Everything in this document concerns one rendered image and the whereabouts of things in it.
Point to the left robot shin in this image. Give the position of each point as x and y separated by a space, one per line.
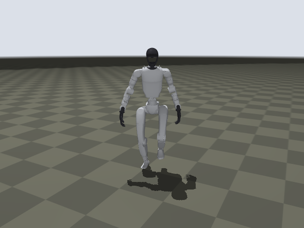
162 144

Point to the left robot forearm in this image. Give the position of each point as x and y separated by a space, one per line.
175 98

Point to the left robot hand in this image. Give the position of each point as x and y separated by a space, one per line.
178 114

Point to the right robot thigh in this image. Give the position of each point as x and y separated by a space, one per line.
140 125

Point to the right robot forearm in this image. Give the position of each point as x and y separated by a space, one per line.
125 100

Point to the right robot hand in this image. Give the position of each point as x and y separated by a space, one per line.
121 116

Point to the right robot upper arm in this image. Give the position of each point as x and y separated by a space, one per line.
137 73

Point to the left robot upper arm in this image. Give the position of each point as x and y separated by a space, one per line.
169 80

